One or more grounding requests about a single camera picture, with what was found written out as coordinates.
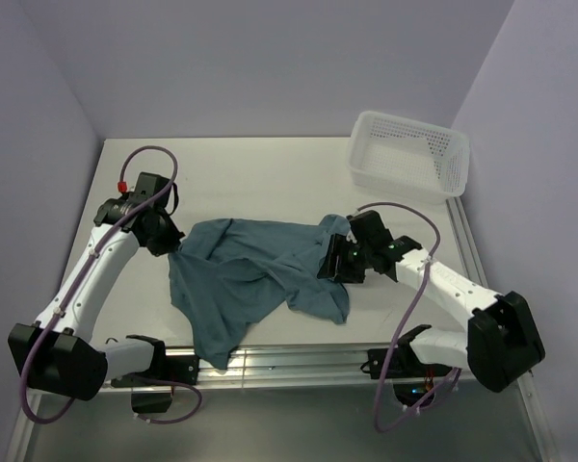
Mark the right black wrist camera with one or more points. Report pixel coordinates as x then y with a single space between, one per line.
368 230

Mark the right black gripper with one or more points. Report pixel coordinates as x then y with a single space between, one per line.
338 245

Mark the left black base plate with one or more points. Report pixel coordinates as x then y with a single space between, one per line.
180 369

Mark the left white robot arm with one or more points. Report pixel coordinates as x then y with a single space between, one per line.
54 354

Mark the white perforated plastic basket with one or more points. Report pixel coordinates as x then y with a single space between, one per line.
409 158

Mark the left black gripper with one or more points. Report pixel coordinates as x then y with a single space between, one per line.
170 243

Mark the aluminium rail frame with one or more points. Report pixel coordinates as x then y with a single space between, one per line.
267 367

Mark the teal blue t shirt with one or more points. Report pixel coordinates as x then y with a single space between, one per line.
231 273

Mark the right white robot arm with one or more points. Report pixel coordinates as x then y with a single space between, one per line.
498 339

